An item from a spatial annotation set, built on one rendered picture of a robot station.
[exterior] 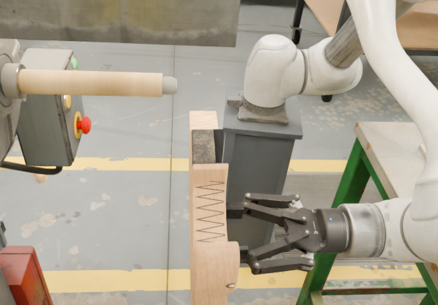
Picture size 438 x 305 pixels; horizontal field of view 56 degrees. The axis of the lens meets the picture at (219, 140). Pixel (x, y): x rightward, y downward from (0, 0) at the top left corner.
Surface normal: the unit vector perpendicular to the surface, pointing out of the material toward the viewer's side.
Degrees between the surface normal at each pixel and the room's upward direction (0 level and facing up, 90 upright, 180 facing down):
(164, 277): 0
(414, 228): 90
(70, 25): 90
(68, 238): 0
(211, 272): 88
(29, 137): 90
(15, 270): 0
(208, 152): 15
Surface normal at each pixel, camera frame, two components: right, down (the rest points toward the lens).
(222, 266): 0.08, 0.53
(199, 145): 0.06, -0.64
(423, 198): -0.98, -0.11
